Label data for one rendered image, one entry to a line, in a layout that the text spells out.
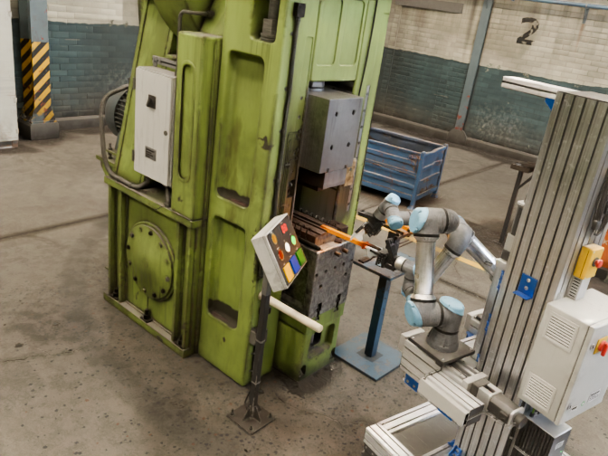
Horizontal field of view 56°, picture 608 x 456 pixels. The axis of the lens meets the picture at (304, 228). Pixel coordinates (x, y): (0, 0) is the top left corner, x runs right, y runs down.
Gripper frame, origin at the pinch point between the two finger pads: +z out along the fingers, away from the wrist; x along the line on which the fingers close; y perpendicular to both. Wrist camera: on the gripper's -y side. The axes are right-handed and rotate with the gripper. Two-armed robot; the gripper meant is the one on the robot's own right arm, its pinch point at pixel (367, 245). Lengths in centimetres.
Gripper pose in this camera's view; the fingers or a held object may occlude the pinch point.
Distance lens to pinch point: 320.7
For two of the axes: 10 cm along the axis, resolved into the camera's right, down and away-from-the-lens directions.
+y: -1.2, 9.2, 3.8
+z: -7.5, -3.3, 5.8
